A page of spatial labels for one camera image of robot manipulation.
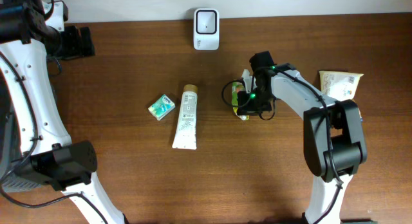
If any green snack pouch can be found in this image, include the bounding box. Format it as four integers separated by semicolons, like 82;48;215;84
231;82;249;121

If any white yellow snack bag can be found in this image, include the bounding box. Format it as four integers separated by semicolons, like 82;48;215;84
318;70;364;122

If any white tube with tan cap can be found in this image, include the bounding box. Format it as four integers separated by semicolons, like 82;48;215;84
172;84;198;150

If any teal white tissue pack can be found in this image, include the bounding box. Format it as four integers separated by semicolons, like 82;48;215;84
148;95;175;121

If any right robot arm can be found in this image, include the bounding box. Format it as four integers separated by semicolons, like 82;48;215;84
235;51;368;223

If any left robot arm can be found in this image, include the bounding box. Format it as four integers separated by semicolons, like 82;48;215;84
1;0;127;223

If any dark grey plastic basket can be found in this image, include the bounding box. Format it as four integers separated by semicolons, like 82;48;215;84
1;104;42;193

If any black right camera cable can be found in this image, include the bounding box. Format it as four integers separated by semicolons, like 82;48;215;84
221;66;344;224

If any black camera cable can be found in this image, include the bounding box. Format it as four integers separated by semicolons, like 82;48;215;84
221;66;344;224
0;50;110;224

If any black left camera cable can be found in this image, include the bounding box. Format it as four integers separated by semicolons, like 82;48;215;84
0;50;110;224

